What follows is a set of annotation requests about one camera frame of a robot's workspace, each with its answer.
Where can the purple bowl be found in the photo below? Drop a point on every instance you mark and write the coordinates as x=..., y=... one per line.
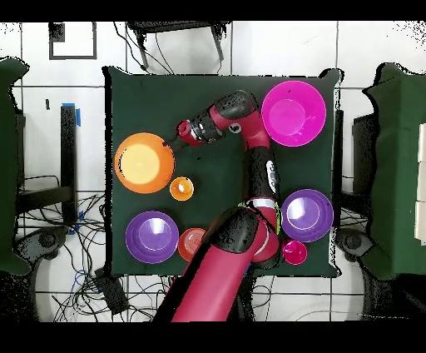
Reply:
x=152, y=237
x=308, y=214

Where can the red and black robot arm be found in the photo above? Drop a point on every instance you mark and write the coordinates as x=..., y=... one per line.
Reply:
x=233, y=266

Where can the black metal table frame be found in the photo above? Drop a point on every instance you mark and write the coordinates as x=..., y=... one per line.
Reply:
x=68, y=150

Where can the orange cup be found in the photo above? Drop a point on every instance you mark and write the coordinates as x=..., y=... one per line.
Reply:
x=181, y=188

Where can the red-orange bowl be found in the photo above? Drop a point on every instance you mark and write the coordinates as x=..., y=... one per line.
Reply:
x=189, y=243

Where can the red cup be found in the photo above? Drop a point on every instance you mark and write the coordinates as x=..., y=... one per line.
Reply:
x=294, y=252

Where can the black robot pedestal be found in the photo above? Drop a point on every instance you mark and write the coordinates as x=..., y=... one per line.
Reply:
x=247, y=299

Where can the large orange bowl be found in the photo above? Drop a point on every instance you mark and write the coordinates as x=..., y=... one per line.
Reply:
x=143, y=163

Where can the green cloth covered table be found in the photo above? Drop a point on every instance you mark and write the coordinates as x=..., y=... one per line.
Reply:
x=396, y=183
x=6, y=166

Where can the black power strip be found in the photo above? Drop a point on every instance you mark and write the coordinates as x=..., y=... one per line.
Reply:
x=111, y=293

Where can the black metal stand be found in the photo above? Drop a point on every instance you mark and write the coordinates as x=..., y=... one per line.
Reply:
x=173, y=26

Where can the black square floor frame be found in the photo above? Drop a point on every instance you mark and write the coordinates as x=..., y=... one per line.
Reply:
x=56, y=33

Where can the pink bowl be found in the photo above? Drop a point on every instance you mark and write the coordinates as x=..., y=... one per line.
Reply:
x=293, y=113

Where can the dark green table cloth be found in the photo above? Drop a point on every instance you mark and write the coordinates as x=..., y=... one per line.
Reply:
x=149, y=100

